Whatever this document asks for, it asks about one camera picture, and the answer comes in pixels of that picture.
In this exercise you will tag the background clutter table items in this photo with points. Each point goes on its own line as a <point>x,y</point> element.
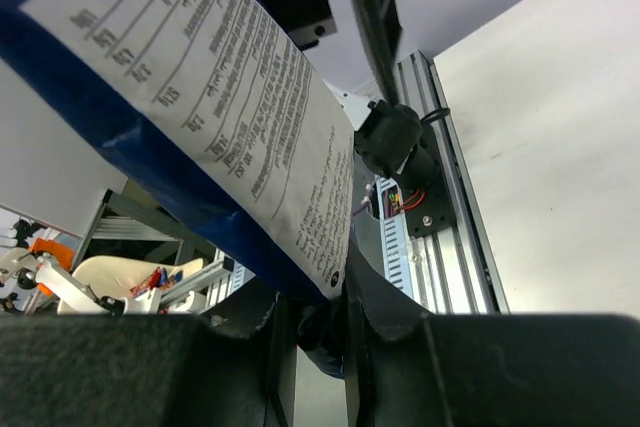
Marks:
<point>132,260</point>

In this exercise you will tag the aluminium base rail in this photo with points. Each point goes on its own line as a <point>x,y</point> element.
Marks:
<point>434,243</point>

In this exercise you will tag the blue upside-down Burts chilli bag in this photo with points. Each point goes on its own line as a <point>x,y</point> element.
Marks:
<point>212,109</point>

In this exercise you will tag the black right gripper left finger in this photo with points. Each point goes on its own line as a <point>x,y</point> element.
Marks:
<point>232,366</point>

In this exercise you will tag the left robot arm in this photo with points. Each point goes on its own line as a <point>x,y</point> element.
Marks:
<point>391,139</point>

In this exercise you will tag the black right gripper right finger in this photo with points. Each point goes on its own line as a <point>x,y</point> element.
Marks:
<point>405,366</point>

